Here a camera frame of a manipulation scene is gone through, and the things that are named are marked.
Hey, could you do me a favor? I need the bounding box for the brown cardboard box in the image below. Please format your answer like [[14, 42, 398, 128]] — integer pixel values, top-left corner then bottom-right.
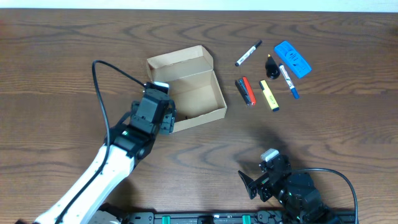
[[147, 45, 227, 133]]

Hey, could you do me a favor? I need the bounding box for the yellow highlighter pen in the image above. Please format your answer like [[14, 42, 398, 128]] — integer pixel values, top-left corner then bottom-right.
[[259, 80, 279, 111]]

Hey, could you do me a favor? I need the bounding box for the red and black utility knife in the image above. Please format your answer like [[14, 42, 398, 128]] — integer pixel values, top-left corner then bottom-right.
[[235, 77, 256, 106]]

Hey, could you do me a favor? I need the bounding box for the black capped white marker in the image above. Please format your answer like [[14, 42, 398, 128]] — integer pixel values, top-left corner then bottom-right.
[[234, 40, 262, 67]]

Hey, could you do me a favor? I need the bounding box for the blue capped white marker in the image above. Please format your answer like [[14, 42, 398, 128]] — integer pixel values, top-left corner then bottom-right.
[[279, 63, 300, 99]]

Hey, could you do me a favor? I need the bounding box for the blue plastic case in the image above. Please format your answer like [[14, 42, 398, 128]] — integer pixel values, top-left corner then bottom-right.
[[274, 40, 312, 78]]

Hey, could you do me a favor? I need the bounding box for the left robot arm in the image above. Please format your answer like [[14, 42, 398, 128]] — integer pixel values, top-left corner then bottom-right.
[[35, 88, 176, 223]]

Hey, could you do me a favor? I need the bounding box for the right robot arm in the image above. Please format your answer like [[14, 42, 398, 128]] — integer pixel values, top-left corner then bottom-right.
[[238, 153, 343, 223]]

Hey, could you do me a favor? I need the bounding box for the black cone glue bottle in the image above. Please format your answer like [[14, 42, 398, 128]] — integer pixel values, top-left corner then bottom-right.
[[265, 55, 280, 79]]

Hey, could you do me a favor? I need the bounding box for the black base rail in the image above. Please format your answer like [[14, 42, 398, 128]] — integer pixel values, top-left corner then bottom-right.
[[93, 210, 360, 224]]

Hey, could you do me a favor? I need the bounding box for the right black cable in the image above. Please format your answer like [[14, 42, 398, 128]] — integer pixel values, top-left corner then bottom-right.
[[290, 167, 359, 218]]

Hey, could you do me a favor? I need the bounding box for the black cable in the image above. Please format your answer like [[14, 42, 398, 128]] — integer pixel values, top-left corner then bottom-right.
[[290, 167, 359, 218], [54, 60, 147, 224]]

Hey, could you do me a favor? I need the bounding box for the left black cable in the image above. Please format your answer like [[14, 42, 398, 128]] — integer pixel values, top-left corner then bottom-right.
[[54, 60, 147, 224]]

